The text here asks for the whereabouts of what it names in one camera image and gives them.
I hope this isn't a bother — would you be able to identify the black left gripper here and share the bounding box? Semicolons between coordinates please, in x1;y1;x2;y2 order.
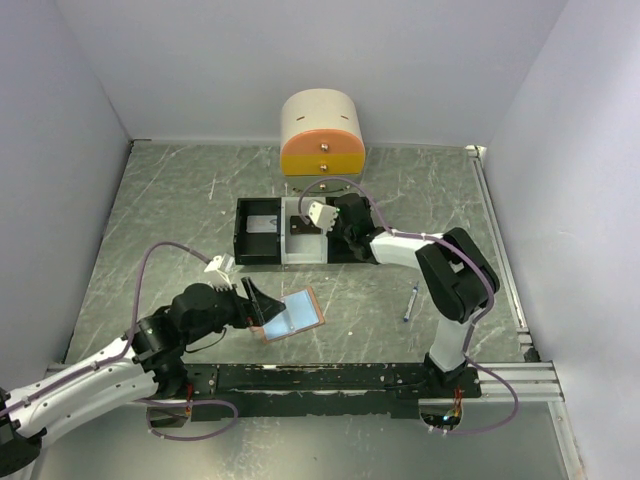
183;275;285;344

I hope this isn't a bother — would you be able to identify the three-compartment black white tray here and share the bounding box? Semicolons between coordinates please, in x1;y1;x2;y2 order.
233;197;352;266

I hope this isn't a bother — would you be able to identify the round cream drawer cabinet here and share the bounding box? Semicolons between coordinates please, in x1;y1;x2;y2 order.
280;88;366;194

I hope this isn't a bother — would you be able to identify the aluminium rail front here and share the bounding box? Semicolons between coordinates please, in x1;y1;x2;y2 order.
34;363;565;405

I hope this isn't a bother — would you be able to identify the white card in tray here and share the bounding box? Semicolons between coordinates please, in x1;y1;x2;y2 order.
246;215;279;234

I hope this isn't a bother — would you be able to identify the orange leather card holder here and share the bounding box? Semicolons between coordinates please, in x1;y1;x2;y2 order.
250;287;325;344

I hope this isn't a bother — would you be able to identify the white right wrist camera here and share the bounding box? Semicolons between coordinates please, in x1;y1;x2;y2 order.
307;200;339;232

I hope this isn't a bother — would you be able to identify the small blue white pen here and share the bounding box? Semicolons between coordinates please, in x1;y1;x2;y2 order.
403;283;419;322

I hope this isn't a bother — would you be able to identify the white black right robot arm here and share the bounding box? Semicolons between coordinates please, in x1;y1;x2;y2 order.
328;193;500;398

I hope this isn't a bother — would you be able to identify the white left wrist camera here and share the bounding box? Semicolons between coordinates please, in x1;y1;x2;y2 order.
204;254;235;290

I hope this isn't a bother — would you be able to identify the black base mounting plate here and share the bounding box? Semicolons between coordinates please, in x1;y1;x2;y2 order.
151;362;481;421

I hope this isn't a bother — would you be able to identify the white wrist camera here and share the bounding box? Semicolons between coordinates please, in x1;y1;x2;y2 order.
307;200;339;232
204;254;235;290

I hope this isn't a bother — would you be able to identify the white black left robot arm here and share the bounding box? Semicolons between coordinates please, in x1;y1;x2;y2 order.
1;277;286;476

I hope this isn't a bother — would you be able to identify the black card in tray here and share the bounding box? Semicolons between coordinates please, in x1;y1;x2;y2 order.
289;216;322;235

